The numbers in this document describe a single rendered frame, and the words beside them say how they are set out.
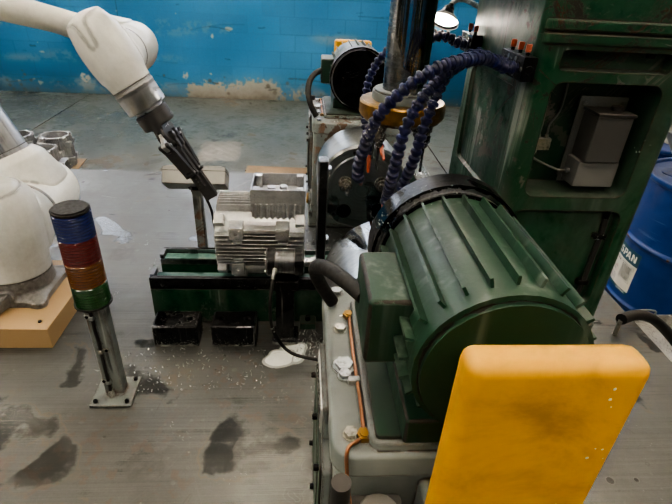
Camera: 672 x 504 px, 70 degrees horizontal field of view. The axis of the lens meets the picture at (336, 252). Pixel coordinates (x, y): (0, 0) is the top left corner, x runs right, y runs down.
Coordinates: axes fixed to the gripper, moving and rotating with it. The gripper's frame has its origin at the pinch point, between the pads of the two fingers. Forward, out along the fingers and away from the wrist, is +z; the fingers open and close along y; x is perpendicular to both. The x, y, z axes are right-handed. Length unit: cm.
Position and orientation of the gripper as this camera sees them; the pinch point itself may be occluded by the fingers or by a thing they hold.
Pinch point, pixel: (204, 185)
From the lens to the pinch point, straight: 120.2
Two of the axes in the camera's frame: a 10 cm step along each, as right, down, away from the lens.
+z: 4.6, 7.5, 4.8
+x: -8.9, 4.2, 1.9
